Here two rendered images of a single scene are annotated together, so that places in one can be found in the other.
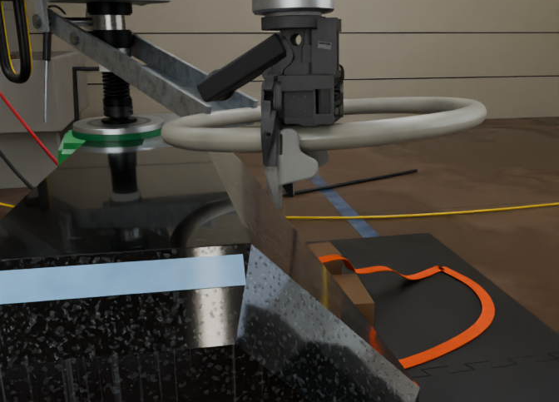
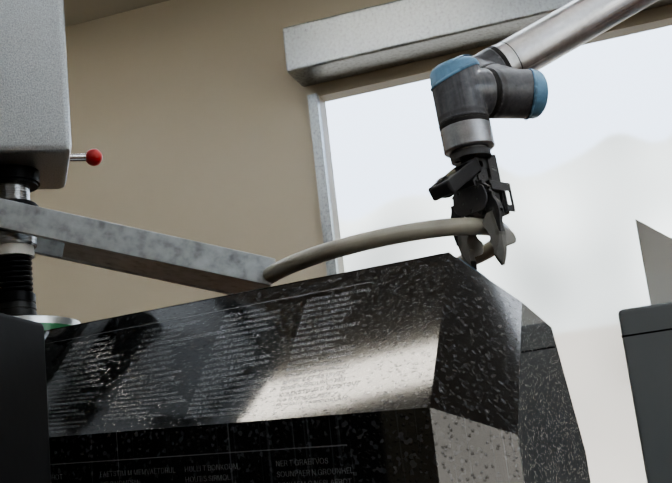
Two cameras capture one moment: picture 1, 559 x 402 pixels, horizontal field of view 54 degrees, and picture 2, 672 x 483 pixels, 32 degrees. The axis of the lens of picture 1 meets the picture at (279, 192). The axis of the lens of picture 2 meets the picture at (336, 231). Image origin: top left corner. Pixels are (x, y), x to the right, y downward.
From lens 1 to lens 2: 1.94 m
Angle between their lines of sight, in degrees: 69
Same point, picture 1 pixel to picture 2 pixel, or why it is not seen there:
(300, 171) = (510, 238)
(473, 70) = not seen: outside the picture
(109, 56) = (72, 224)
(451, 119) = not seen: hidden behind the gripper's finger
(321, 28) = (491, 159)
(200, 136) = (435, 223)
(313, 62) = (492, 177)
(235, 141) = (464, 223)
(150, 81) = (169, 244)
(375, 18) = not seen: outside the picture
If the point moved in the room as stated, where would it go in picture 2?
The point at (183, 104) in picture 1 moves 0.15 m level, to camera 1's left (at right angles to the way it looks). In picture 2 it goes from (235, 262) to (183, 248)
